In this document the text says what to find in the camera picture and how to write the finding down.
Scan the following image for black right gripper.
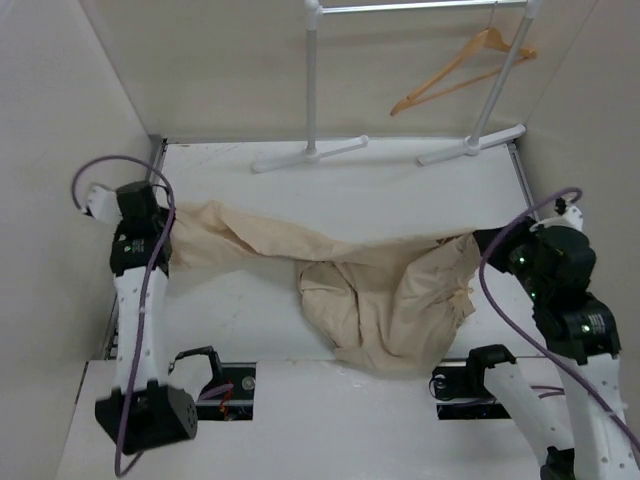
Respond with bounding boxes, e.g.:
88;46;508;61
475;215;552;304

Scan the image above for beige trousers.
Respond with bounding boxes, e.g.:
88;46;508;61
171;201;481;373

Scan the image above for wooden clothes hanger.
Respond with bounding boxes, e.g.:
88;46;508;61
390;27;512;117

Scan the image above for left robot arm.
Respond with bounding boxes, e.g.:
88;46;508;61
87;181;198;455

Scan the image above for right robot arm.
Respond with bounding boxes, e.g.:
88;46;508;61
463;218;639;479

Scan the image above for white clothes rack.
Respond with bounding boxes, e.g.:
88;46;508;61
251;0;544;174

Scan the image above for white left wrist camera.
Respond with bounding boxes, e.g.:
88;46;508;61
80;182;122;226

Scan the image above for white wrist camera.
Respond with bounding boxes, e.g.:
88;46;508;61
552;197;584;232
80;182;122;226

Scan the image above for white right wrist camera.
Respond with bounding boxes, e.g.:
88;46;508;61
552;197;584;232

